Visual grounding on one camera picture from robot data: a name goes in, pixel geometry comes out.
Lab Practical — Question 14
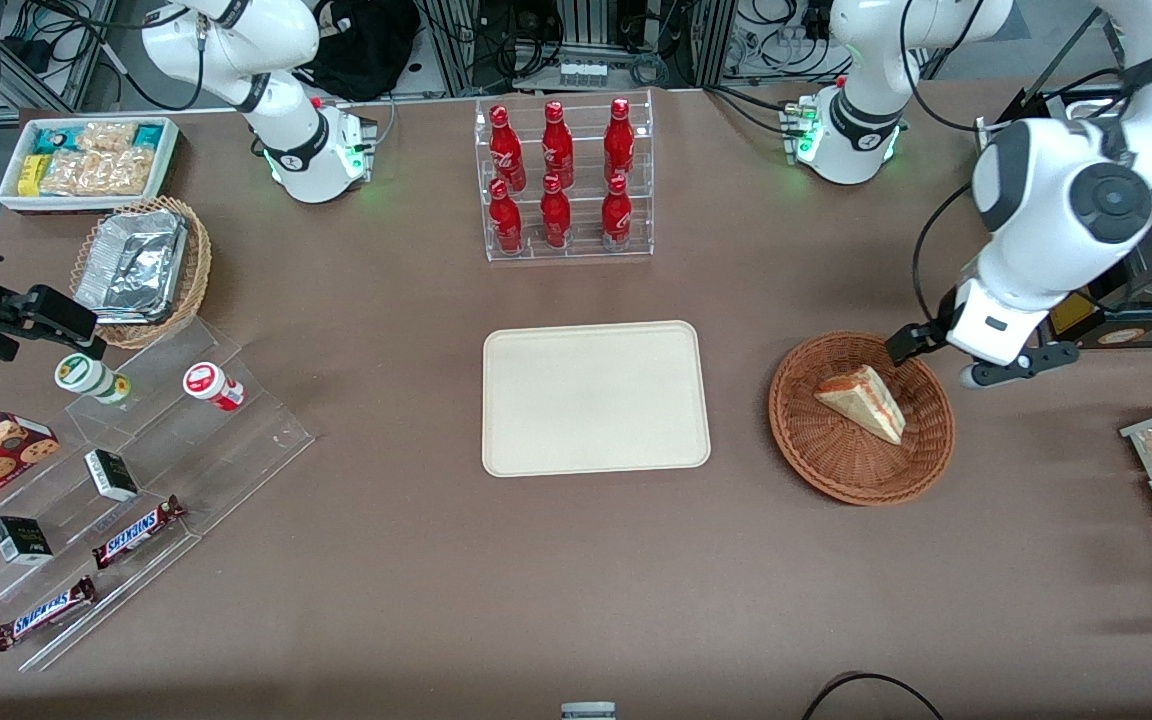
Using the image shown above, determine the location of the triangular sandwich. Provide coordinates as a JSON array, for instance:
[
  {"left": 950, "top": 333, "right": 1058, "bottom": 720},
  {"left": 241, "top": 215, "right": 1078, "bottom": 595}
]
[{"left": 814, "top": 364, "right": 907, "bottom": 446}]

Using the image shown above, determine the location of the silver foil tray stack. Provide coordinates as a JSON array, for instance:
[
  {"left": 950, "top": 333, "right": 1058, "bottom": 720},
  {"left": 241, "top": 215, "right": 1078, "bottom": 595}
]
[{"left": 74, "top": 210, "right": 187, "bottom": 324}]

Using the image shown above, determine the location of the brown round wicker basket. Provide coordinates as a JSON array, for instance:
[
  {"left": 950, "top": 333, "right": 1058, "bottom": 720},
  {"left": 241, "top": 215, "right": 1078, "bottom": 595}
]
[{"left": 768, "top": 331, "right": 956, "bottom": 506}]

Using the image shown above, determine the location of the tan wicker basket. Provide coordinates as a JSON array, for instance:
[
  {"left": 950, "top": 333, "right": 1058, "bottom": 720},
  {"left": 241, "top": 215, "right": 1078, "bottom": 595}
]
[{"left": 69, "top": 196, "right": 213, "bottom": 349}]

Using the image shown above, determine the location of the beige plastic serving tray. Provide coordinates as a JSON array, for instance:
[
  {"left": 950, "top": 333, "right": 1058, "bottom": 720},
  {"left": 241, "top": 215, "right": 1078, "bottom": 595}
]
[{"left": 481, "top": 320, "right": 712, "bottom": 478}]

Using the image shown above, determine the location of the green white yogurt bottle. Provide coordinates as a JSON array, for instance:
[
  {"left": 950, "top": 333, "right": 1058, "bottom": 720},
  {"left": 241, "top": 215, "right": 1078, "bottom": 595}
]
[{"left": 54, "top": 353, "right": 132, "bottom": 406}]

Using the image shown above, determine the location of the large clear cracker bag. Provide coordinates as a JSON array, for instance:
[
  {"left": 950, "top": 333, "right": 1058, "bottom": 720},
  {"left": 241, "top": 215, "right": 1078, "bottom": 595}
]
[{"left": 41, "top": 148, "right": 155, "bottom": 197}]

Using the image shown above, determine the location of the red white yogurt bottle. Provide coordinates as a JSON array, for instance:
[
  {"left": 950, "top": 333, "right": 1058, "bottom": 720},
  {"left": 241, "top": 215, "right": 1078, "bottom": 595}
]
[{"left": 183, "top": 362, "right": 246, "bottom": 412}]

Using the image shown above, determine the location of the small black box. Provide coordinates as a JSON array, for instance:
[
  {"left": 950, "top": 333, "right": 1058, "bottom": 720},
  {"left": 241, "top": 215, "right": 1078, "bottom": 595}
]
[
  {"left": 0, "top": 516, "right": 54, "bottom": 566},
  {"left": 84, "top": 449, "right": 140, "bottom": 502}
]

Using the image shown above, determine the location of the small clear cracker bag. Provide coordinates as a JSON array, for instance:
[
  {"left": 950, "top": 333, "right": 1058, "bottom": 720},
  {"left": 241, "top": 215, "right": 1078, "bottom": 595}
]
[{"left": 76, "top": 122, "right": 137, "bottom": 153}]

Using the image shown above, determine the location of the white rectangular snack bin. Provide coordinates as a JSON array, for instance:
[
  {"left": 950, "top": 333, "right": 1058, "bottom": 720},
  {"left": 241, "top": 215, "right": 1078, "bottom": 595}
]
[{"left": 0, "top": 117, "right": 180, "bottom": 214}]

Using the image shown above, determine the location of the clear acrylic stepped stand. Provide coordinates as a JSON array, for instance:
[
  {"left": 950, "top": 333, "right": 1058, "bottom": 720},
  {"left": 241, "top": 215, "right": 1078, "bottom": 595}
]
[{"left": 0, "top": 318, "right": 315, "bottom": 673}]

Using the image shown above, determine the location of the brown snickers bar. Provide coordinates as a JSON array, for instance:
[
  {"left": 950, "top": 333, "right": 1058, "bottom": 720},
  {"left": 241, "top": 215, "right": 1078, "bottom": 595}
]
[
  {"left": 92, "top": 496, "right": 186, "bottom": 570},
  {"left": 0, "top": 576, "right": 98, "bottom": 652}
]

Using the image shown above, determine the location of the red cola bottle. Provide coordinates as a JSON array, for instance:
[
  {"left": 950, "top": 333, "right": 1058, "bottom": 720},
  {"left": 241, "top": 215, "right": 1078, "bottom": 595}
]
[
  {"left": 489, "top": 178, "right": 524, "bottom": 255},
  {"left": 540, "top": 174, "right": 573, "bottom": 249},
  {"left": 604, "top": 97, "right": 636, "bottom": 184},
  {"left": 488, "top": 104, "right": 528, "bottom": 193},
  {"left": 541, "top": 100, "right": 575, "bottom": 189},
  {"left": 601, "top": 174, "right": 634, "bottom": 251}
]

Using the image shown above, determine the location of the clear acrylic bottle rack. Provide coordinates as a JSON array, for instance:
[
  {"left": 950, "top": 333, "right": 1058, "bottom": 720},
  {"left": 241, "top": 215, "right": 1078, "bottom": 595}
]
[{"left": 474, "top": 90, "right": 655, "bottom": 263}]

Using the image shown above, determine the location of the black fabric bag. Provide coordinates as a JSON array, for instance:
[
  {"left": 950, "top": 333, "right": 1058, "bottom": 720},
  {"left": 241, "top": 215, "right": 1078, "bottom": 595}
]
[{"left": 294, "top": 0, "right": 422, "bottom": 102}]

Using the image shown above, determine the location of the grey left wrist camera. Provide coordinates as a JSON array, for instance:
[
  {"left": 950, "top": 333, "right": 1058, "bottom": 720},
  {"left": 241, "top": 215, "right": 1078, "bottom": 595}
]
[{"left": 958, "top": 340, "right": 1081, "bottom": 390}]

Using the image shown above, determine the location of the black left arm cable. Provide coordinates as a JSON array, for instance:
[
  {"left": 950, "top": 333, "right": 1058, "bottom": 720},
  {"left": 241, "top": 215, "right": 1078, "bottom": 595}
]
[{"left": 911, "top": 183, "right": 977, "bottom": 327}]

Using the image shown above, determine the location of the black table cable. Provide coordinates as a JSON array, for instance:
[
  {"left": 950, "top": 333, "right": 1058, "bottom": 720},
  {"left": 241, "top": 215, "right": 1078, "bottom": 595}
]
[{"left": 801, "top": 672, "right": 947, "bottom": 720}]

